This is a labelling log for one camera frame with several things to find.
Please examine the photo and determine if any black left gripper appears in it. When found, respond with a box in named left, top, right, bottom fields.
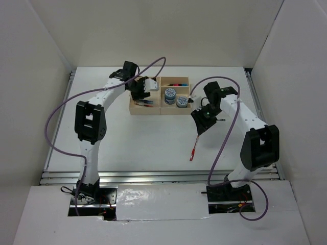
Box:
left=127, top=76, right=150, bottom=101

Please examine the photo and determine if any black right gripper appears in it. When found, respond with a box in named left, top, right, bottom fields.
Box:
left=191, top=104, right=223, bottom=135

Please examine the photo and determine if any blue gel pen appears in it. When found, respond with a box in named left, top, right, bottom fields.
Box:
left=134, top=100, right=154, bottom=104

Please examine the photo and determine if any red-orange gel pen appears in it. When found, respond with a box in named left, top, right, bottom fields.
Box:
left=135, top=103, right=154, bottom=107

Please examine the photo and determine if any blue tape roll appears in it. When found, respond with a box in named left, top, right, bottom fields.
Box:
left=164, top=88, right=176, bottom=105
left=176, top=96, right=189, bottom=108

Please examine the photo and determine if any red ballpoint pen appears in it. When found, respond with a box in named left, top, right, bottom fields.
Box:
left=189, top=135, right=200, bottom=161

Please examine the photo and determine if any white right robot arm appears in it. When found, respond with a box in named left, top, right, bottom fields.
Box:
left=191, top=82, right=279, bottom=200

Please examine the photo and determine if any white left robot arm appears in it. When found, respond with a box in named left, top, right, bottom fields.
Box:
left=74, top=61, right=159, bottom=204

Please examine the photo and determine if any cream compartment tray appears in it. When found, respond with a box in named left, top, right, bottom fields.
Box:
left=129, top=77, right=192, bottom=115

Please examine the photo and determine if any white foil front panel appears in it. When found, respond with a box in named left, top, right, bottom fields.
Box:
left=116, top=184, right=209, bottom=221

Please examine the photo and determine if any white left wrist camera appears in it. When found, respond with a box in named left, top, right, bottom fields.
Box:
left=144, top=78, right=159, bottom=92

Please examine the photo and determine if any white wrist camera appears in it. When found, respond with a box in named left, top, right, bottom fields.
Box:
left=188, top=95, right=202, bottom=109
left=144, top=78, right=159, bottom=92

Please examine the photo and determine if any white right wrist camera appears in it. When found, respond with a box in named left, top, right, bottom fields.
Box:
left=188, top=95, right=202, bottom=109

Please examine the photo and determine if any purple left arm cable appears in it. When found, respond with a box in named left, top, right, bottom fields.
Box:
left=44, top=57, right=168, bottom=217

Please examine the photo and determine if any aluminium front rail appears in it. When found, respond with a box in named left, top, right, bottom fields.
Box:
left=39, top=170, right=279, bottom=185

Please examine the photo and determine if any aluminium rail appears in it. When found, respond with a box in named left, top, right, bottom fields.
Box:
left=244, top=67, right=286, bottom=181
left=43, top=70, right=76, bottom=172
left=39, top=170, right=279, bottom=185

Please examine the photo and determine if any aluminium right rail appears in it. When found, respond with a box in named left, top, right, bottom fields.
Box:
left=244, top=67, right=286, bottom=181

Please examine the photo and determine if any aluminium left rail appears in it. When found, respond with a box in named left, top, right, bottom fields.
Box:
left=43, top=70, right=76, bottom=172

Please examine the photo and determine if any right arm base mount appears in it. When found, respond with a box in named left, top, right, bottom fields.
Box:
left=201, top=183, right=254, bottom=214

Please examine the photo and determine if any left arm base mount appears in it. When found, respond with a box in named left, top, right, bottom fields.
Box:
left=60, top=186, right=117, bottom=221

